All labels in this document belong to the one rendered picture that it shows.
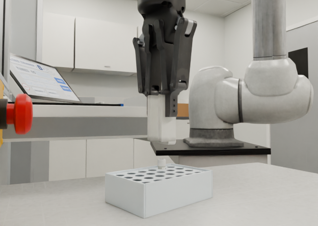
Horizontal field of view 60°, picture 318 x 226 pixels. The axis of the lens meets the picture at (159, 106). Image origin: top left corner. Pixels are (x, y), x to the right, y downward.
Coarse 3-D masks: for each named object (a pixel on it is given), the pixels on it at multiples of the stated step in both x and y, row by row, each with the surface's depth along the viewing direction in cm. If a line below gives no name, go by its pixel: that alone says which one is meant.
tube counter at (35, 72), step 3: (30, 69) 142; (33, 72) 142; (36, 72) 145; (39, 72) 149; (42, 72) 152; (39, 75) 146; (42, 75) 149; (45, 75) 153; (48, 75) 156; (51, 78) 157
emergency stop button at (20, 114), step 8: (24, 96) 26; (8, 104) 26; (16, 104) 25; (24, 104) 26; (32, 104) 27; (8, 112) 26; (16, 112) 25; (24, 112) 25; (32, 112) 27; (8, 120) 26; (16, 120) 25; (24, 120) 25; (32, 120) 27; (16, 128) 26; (24, 128) 26
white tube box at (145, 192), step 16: (112, 176) 35; (128, 176) 36; (144, 176) 36; (160, 176) 37; (176, 176) 37; (192, 176) 36; (208, 176) 38; (112, 192) 35; (128, 192) 33; (144, 192) 31; (160, 192) 32; (176, 192) 34; (192, 192) 36; (208, 192) 38; (128, 208) 33; (144, 208) 31; (160, 208) 32
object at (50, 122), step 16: (48, 112) 47; (64, 112) 48; (80, 112) 49; (96, 112) 51; (112, 112) 52; (128, 112) 53; (144, 112) 55; (32, 128) 46; (48, 128) 47; (64, 128) 48; (80, 128) 49; (96, 128) 50; (112, 128) 51; (128, 128) 53; (144, 128) 54
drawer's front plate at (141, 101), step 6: (138, 96) 70; (144, 96) 66; (126, 102) 78; (132, 102) 74; (138, 102) 70; (144, 102) 66; (138, 138) 69; (144, 138) 66; (168, 144) 55; (174, 144) 56
